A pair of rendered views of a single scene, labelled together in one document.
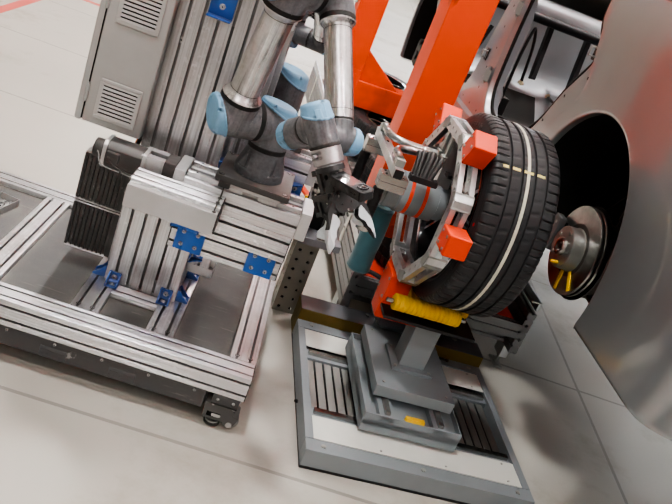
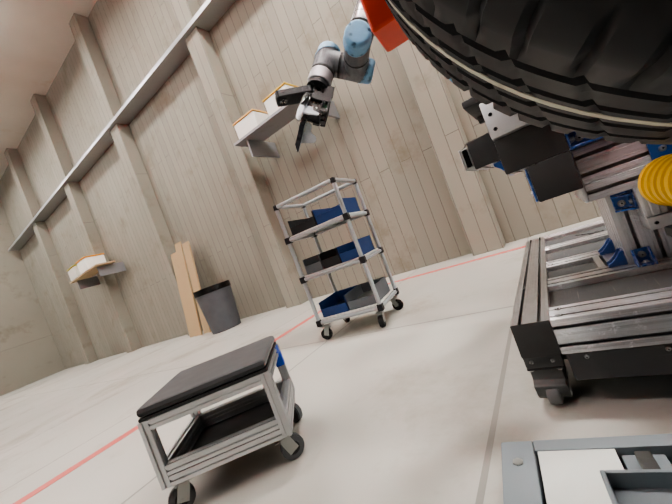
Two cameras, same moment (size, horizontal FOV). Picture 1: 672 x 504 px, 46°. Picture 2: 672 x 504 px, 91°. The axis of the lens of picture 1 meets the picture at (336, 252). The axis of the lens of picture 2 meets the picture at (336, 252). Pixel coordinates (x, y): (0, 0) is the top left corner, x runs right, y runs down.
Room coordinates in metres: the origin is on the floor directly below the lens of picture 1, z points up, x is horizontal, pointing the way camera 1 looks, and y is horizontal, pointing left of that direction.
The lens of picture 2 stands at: (2.36, -0.78, 0.57)
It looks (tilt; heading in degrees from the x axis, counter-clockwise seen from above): 0 degrees down; 131
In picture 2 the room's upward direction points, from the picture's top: 21 degrees counter-clockwise
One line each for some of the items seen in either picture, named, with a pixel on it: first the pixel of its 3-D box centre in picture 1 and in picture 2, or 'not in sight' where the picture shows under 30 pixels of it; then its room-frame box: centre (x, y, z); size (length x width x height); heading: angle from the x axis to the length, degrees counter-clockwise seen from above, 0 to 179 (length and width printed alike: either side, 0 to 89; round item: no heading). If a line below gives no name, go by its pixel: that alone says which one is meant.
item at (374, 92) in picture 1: (396, 88); not in sight; (4.94, 0.03, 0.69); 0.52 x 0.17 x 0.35; 104
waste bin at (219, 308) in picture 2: not in sight; (219, 307); (-2.62, 1.89, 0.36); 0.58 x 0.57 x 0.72; 97
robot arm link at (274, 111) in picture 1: (273, 122); not in sight; (2.22, 0.31, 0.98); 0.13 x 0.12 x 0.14; 128
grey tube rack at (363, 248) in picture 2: not in sight; (339, 258); (0.84, 1.01, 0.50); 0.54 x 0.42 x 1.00; 14
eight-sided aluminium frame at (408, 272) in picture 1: (432, 201); not in sight; (2.53, -0.23, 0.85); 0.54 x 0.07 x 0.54; 14
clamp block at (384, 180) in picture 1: (391, 181); not in sight; (2.32, -0.08, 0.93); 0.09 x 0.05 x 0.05; 104
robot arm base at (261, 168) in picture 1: (262, 158); not in sight; (2.23, 0.31, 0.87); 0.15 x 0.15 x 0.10
